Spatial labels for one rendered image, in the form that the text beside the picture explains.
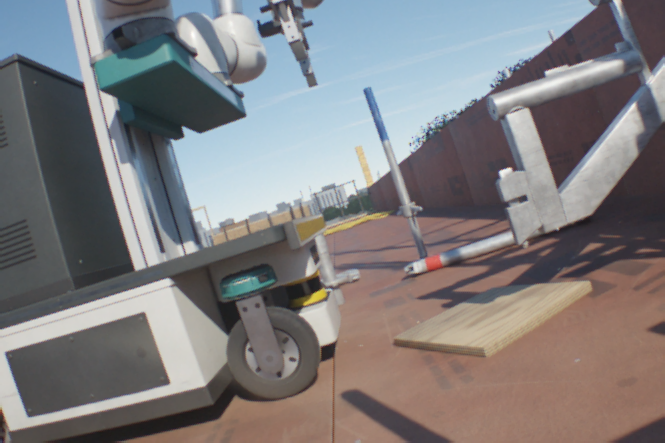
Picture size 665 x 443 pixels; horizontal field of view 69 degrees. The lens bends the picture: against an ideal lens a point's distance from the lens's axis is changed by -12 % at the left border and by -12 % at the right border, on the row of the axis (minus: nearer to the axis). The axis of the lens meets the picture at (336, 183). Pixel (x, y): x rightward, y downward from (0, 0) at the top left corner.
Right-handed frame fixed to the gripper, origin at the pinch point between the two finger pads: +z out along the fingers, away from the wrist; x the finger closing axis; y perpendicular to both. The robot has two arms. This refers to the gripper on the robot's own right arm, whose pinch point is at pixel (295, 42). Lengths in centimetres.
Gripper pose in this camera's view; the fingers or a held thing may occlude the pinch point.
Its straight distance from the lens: 116.4
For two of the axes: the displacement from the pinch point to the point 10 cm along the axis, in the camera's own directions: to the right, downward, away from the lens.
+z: 3.2, 9.5, -0.5
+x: -0.5, -0.4, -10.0
